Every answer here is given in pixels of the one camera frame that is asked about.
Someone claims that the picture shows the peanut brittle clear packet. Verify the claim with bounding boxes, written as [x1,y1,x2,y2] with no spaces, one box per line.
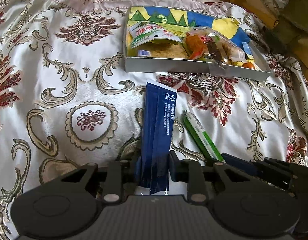
[186,27,247,65]

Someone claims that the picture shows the orange red snack packet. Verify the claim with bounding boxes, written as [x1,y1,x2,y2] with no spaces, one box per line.
[183,33,211,60]

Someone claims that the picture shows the brown hanging trousers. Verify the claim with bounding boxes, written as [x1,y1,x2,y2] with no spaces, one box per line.
[265,0,308,54]

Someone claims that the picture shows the brown date snack packet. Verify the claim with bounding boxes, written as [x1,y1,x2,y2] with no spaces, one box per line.
[207,39,224,66]

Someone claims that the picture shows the gold foil snack packet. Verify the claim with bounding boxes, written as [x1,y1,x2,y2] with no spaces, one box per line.
[231,61,247,67]

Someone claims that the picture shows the green stick packet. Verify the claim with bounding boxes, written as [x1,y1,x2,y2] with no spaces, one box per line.
[183,111,225,162]

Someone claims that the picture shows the blue white long packet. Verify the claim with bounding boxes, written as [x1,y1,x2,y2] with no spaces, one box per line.
[136,81,177,194]

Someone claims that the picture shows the small orange ball candy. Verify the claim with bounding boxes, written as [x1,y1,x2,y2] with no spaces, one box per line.
[242,62,255,69]

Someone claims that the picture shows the grey tray with drawing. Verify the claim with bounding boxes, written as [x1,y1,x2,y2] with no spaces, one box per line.
[124,6,272,81]

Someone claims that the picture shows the floral satin bed cover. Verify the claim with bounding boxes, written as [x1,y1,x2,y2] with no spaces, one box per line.
[0,0,308,239]

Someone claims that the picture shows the yellow snack bar packet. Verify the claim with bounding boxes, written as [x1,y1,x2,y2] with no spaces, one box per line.
[126,33,133,49]

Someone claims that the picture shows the white red snack pouch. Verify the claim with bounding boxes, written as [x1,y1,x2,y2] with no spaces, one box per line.
[129,22,182,48]

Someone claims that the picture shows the rice cracker clear packet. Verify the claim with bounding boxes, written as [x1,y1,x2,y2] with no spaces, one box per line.
[136,42,188,59]

